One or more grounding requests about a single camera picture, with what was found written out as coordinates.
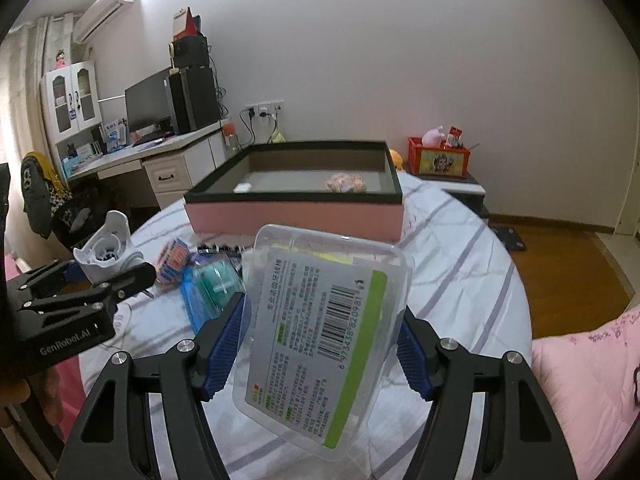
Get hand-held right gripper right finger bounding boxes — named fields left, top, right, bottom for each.
left=397, top=305, right=581, bottom=480

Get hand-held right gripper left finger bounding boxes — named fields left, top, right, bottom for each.
left=57, top=290, right=248, bottom=480

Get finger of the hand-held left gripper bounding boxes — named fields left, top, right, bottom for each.
left=20, top=262, right=157, bottom=314
left=6, top=259, right=84, bottom=294

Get colourful puzzle cube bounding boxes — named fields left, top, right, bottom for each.
left=154, top=239, right=193, bottom=286

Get white plastic device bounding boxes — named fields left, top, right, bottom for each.
left=73, top=211, right=147, bottom=286

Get teal facial brush clear case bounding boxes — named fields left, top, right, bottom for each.
left=192, top=256, right=242, bottom=318

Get clear plastic floss pick box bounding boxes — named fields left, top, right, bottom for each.
left=232, top=223, right=416, bottom=463

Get pink storage box black rim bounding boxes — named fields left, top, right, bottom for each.
left=184, top=140, right=405, bottom=242

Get person's left hand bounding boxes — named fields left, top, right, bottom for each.
left=0, top=362, right=57, bottom=413

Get pink blanket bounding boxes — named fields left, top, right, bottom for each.
left=55, top=352, right=83, bottom=413

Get yellow black patterned garment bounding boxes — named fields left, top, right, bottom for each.
left=21, top=152, right=71, bottom=238

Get black comb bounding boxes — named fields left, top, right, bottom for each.
left=196, top=242, right=247, bottom=257

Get white desk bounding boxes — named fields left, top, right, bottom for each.
left=55, top=120, right=231, bottom=211

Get blue white packages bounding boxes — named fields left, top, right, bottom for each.
left=102, top=117, right=127, bottom=153

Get black floor scale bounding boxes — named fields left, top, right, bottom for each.
left=492, top=226, right=527, bottom=252

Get beige curtain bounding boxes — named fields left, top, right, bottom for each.
left=0, top=15, right=56, bottom=256

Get pink quilt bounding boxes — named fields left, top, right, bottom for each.
left=530, top=305, right=640, bottom=480

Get white black bedside table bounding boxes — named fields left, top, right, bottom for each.
left=402, top=160, right=488, bottom=218

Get black computer monitor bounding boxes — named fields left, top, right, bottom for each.
left=124, top=67, right=176, bottom=136

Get white glass-door cabinet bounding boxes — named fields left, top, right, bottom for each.
left=40, top=60, right=103, bottom=148

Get pink floral scrunchie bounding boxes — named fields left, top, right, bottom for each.
left=325, top=172, right=367, bottom=194

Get black computer tower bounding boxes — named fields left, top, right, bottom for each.
left=167, top=66, right=221, bottom=135

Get red printed crate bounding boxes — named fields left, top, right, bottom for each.
left=407, top=136, right=473, bottom=177

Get white air conditioner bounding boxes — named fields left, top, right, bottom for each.
left=72, top=0, right=137, bottom=43

